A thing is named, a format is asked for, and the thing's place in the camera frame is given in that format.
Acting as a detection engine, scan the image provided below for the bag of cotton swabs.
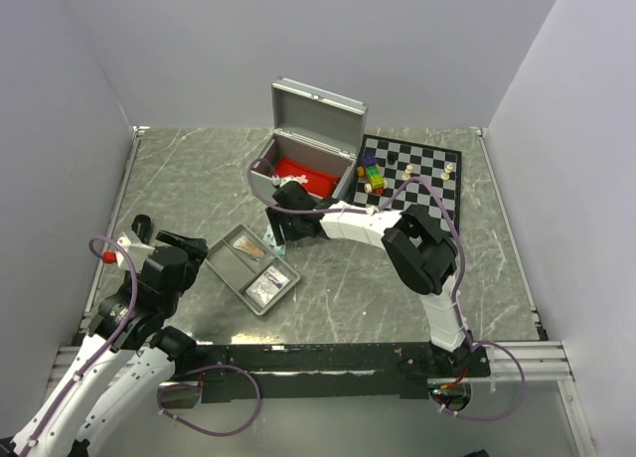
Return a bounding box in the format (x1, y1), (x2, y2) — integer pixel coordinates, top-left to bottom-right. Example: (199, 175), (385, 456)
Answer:
(233, 234), (265, 261)

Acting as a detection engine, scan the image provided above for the red first aid pouch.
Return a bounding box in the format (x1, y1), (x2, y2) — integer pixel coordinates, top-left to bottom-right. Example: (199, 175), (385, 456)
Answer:
(275, 156), (341, 198)

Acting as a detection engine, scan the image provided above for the grey plastic divided tray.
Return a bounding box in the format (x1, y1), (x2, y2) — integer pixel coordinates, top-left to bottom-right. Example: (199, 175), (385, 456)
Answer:
(206, 225), (300, 316)

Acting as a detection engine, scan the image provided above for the silver metal medicine case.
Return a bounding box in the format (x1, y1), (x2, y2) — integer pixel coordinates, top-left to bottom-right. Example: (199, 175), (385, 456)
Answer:
(248, 77), (368, 201)

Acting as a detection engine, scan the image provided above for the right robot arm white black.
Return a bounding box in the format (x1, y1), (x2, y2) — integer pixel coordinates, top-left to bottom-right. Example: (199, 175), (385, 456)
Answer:
(265, 181), (472, 377)

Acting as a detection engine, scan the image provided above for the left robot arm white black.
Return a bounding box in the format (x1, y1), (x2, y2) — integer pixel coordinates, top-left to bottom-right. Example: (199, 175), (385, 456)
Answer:
(1, 230), (209, 456)

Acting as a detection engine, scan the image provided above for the black marker orange cap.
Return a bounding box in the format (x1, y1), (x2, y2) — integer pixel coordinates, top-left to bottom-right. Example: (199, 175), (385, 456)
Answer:
(131, 214), (153, 244)

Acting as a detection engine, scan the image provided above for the colourful toy brick car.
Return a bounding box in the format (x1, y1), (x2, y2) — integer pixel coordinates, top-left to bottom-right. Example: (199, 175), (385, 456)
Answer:
(357, 153), (387, 195)

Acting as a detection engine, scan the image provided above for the black white chessboard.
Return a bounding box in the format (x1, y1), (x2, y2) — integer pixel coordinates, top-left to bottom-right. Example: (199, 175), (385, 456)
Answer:
(347, 133), (463, 238)

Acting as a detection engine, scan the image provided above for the white chess piece left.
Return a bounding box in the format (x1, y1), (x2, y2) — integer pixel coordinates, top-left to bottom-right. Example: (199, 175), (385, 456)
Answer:
(401, 164), (413, 181)

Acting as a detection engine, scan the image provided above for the white chess piece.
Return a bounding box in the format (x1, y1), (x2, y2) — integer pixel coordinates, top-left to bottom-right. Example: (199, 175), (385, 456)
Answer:
(401, 164), (413, 181)
(440, 164), (454, 181)

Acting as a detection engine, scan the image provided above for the white chess piece right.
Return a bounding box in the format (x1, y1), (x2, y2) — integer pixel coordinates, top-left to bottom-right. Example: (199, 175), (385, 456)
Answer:
(440, 164), (454, 181)

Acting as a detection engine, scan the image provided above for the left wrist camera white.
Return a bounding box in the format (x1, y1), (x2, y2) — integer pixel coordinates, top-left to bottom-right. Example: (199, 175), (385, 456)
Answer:
(101, 232), (155, 272)

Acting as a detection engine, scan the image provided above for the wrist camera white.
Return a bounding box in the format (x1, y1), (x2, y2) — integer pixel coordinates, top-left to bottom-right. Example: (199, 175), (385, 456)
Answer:
(271, 175), (309, 188)
(101, 232), (155, 272)

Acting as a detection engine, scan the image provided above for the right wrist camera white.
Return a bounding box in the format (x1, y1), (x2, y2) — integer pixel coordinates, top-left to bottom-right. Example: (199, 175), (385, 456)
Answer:
(271, 175), (309, 188)

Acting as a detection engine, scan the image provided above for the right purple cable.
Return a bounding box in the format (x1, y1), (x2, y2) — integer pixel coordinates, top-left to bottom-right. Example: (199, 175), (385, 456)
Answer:
(247, 158), (527, 423)

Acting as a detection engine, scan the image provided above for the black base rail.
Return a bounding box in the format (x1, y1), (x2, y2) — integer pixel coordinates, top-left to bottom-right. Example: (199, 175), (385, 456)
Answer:
(168, 342), (491, 403)

